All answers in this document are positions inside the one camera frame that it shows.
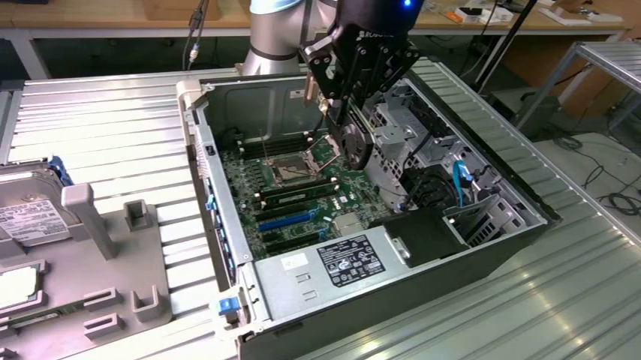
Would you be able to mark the black tripod pole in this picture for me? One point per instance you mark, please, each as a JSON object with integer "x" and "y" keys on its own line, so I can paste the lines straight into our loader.
{"x": 505, "y": 43}

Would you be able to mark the blue case release latch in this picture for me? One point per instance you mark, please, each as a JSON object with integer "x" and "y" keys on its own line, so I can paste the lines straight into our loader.
{"x": 228, "y": 304}

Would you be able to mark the silver metal disk bay cage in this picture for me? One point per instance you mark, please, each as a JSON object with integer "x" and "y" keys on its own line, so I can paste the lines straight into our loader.
{"x": 396, "y": 142}

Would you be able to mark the silver perforated disk bay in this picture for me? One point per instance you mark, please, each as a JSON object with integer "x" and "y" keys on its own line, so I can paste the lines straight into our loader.
{"x": 484, "y": 225}

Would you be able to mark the white paper stack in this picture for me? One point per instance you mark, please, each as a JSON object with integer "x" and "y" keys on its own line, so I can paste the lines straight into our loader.
{"x": 565, "y": 17}

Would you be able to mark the silver power supply unit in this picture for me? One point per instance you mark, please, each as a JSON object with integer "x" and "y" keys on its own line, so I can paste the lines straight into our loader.
{"x": 301, "y": 285}

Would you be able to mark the blue plastic disk carrier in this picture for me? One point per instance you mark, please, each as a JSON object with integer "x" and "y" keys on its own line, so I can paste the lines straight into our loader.
{"x": 61, "y": 172}

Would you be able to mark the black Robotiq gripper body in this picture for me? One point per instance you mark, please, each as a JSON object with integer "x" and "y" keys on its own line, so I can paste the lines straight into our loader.
{"x": 376, "y": 22}

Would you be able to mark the silver CPU chip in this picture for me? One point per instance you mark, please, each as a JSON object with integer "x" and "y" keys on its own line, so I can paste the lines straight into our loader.
{"x": 15, "y": 287}

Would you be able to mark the flat white box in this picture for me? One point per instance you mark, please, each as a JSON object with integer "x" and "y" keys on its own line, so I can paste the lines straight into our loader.
{"x": 497, "y": 14}

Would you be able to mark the black open PC case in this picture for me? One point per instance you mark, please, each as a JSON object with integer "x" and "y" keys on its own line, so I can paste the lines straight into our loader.
{"x": 425, "y": 296}

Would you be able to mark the short black expansion slot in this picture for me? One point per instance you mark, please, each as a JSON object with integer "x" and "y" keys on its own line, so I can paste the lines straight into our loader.
{"x": 272, "y": 236}

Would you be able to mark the silver socket cover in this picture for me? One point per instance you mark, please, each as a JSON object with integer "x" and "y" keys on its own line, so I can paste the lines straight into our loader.
{"x": 313, "y": 154}

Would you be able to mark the green Dell motherboard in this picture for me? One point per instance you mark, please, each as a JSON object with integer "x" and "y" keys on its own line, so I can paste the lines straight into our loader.
{"x": 345, "y": 183}

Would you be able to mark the low-profile Nvidia graphics card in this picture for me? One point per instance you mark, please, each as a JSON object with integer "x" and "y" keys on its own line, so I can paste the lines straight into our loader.
{"x": 356, "y": 146}

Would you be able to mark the black RAM slot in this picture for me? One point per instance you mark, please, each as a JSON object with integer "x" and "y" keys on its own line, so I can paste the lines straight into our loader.
{"x": 276, "y": 149}
{"x": 297, "y": 191}
{"x": 296, "y": 186}
{"x": 274, "y": 141}

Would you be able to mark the small black box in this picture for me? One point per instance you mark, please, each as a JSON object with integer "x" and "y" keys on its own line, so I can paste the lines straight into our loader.
{"x": 471, "y": 14}

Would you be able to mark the green loose RAM stick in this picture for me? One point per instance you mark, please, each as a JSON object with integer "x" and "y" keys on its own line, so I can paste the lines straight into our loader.
{"x": 55, "y": 310}

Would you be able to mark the black plastic shroud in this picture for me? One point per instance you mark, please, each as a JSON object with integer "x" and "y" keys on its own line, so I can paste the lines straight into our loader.
{"x": 421, "y": 232}

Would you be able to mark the orange and white box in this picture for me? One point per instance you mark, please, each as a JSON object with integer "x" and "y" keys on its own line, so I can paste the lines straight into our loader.
{"x": 456, "y": 15}

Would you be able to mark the metal slat frame table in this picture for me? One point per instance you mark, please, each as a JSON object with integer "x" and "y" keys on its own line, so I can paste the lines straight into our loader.
{"x": 616, "y": 56}

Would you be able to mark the silver hard disk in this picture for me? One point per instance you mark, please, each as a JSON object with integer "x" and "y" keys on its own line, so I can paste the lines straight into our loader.
{"x": 30, "y": 213}

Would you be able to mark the thin metal locking lever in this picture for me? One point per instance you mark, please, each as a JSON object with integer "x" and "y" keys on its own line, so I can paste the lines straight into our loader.
{"x": 265, "y": 146}

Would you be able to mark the CPU socket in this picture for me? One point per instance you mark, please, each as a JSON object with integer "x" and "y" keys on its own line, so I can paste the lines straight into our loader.
{"x": 288, "y": 172}

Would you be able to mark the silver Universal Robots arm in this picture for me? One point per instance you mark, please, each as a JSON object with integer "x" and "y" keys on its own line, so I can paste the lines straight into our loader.
{"x": 270, "y": 37}

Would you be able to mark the wooden desk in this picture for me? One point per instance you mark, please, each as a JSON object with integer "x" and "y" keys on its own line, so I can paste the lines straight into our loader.
{"x": 496, "y": 25}

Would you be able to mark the blue expansion slot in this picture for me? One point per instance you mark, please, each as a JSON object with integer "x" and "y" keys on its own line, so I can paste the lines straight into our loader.
{"x": 288, "y": 222}

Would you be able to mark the blue card retention clip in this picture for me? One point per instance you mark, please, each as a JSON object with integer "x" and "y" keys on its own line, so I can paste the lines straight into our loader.
{"x": 210, "y": 203}

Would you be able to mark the long black expansion slot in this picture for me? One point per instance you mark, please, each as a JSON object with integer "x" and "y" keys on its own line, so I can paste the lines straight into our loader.
{"x": 288, "y": 212}
{"x": 296, "y": 243}

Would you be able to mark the silver chipset heat sink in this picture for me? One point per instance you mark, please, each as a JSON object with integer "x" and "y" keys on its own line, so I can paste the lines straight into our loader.
{"x": 348, "y": 222}

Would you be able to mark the green RAM stick in slot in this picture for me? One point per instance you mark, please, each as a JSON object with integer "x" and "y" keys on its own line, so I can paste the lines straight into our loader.
{"x": 301, "y": 197}

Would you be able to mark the grey plastic parts rack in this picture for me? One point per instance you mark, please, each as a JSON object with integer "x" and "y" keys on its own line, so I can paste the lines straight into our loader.
{"x": 65, "y": 270}

